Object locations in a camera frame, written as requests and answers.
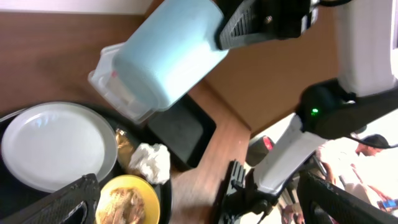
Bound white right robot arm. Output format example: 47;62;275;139
215;0;397;223

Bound black rectangular tray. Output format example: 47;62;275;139
145;95;216;172

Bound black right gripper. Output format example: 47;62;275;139
216;0;320;50

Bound person in white shirt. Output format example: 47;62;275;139
314;134;397;206

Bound gold foil wrapper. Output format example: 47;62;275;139
116;128;139;175

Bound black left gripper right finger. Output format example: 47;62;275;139
297;172;397;224

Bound yellow bowl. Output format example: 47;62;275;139
96;175;160;224

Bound crumpled white tissue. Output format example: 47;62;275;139
127;143;170;184

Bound light grey round plate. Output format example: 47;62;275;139
1;102;117;193

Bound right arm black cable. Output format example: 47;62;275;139
349;133;398;149

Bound black round tray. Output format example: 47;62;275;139
1;102;173;224

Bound food scraps in bowl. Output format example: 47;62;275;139
99;189;145;224

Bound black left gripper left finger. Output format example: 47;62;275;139
1;174;100;224

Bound clear plastic storage bin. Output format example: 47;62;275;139
88;42;155;124

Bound light blue plastic cup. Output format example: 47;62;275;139
113;0;228;111

